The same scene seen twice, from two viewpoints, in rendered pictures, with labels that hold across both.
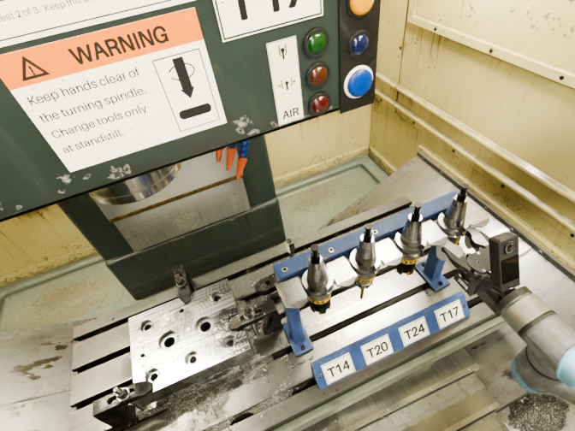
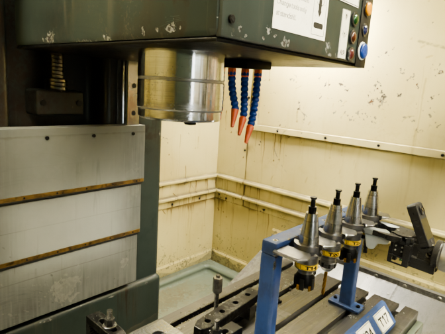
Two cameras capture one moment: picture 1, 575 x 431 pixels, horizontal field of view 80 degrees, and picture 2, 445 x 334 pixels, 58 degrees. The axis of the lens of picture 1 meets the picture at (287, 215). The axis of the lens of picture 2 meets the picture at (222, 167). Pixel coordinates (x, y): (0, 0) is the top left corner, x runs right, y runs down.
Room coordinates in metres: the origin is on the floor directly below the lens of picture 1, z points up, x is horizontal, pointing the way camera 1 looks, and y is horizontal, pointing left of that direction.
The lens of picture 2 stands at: (-0.20, 0.57, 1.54)
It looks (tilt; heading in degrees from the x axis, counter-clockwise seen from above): 11 degrees down; 327
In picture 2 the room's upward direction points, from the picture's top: 4 degrees clockwise
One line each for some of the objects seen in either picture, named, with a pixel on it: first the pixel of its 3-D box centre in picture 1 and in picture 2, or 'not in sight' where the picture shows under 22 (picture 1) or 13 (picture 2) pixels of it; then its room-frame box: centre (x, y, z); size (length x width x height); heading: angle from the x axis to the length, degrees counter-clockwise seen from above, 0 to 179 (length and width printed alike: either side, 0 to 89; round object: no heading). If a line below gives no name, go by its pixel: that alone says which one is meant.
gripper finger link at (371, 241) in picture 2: (442, 250); (371, 238); (0.44, -0.33, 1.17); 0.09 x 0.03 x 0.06; 31
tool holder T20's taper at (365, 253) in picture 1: (366, 248); (334, 217); (0.41, -0.14, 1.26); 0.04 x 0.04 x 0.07
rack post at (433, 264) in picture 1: (441, 245); (351, 260); (0.54, -0.39, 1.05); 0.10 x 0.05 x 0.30; 15
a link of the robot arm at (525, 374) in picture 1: (548, 371); not in sight; (0.19, -0.45, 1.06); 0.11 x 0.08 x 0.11; 49
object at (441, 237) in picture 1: (431, 233); (361, 222); (0.45, -0.30, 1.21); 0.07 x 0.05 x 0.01; 15
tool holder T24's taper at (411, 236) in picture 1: (412, 228); (354, 209); (0.44, -0.25, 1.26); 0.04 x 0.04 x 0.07
